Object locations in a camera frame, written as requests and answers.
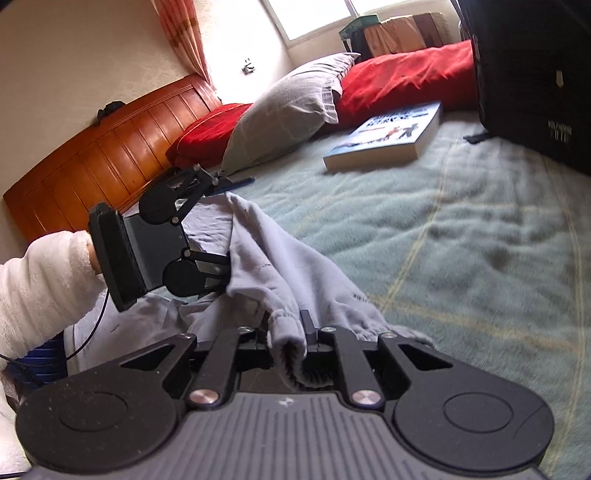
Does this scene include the red duvet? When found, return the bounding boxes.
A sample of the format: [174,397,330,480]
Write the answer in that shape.
[166,41,478,168]

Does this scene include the grey-green plaid pillow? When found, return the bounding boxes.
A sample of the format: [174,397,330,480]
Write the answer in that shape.
[221,52,360,175]

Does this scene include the white blue paperback book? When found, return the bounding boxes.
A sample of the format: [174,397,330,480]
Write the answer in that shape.
[324,102,443,172]

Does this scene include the orange wooden headboard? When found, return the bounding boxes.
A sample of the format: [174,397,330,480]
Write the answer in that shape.
[3,74,222,242]

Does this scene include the cardboard box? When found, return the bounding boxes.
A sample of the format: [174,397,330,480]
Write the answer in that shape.
[363,12,454,57]

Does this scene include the person's left hand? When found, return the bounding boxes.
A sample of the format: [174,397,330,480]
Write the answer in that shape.
[86,240,102,275]

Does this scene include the orange curtain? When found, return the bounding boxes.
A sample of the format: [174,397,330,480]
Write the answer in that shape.
[152,0,212,86]

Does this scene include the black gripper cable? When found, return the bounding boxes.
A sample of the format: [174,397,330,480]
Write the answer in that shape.
[0,287,112,365]

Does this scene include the left forearm white fleece sleeve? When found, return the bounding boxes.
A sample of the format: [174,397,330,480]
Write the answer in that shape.
[0,229,107,361]

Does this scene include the green stool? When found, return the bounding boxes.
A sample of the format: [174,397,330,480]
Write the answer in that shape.
[339,14,380,58]

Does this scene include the black backpack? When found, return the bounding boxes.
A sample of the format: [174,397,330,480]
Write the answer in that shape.
[454,0,590,174]

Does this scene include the grey sweatpants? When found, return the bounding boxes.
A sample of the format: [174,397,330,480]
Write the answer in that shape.
[64,193,434,388]

